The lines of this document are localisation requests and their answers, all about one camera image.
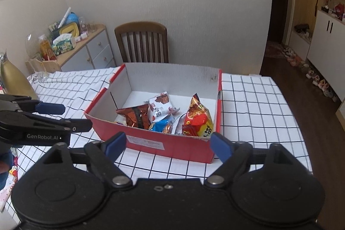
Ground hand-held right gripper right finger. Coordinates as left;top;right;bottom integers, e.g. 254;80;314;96
204;132;300;189

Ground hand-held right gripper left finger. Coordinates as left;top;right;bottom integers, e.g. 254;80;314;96
39;131;132;189

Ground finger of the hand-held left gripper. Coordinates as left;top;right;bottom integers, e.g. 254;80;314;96
0;111;93;134
0;94;66;115

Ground orange-brown snack packet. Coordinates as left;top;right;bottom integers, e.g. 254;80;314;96
116;103;150;130

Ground red and yellow snack packet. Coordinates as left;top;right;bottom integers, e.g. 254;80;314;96
182;94;214;139

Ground red cardboard box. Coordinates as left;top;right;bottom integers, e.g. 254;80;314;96
83;63;223;164

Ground blue snack packet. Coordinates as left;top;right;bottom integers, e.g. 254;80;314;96
148;114;175;135

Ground white and red snack packet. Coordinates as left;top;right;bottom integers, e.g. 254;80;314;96
148;91;181;123

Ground person's left forearm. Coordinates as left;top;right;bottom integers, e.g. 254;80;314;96
0;148;14;191

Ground clear glass cup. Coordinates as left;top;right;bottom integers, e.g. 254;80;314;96
31;70;49;84

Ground wooden rack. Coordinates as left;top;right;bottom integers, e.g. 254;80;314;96
25;57;62;75

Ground gold bottle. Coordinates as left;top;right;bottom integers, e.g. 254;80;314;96
0;52;40;101

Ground black-checked white tablecloth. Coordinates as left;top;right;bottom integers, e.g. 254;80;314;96
0;66;314;220

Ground pink printed cloth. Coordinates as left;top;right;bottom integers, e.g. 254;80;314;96
0;167;20;210

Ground orange drink bottle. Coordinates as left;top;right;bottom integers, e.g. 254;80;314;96
38;34;57;61

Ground green tissue box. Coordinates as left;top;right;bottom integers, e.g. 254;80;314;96
52;33;77;56

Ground glass dome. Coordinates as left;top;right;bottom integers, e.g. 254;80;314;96
25;33;41;58

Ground grey drawer cabinet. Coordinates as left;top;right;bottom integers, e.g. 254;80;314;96
57;24;117;72

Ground yellow container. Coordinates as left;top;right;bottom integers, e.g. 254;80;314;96
60;22;81;37

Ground white tube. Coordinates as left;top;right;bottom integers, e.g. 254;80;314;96
60;6;72;27

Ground blue round container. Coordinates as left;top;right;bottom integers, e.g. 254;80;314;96
66;12;79;25

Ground wooden chair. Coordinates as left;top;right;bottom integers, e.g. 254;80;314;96
114;22;170;64

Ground door mat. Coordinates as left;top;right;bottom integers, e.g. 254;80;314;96
263;41;287;59

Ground row of shoes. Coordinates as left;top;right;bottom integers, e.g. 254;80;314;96
281;46;339;103

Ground white low bench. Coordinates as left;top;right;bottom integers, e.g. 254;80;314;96
290;30;313;61

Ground white shoe cabinet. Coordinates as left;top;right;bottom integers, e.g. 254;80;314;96
307;8;345;102

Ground red toy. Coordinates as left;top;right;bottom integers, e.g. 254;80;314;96
334;2;345;21

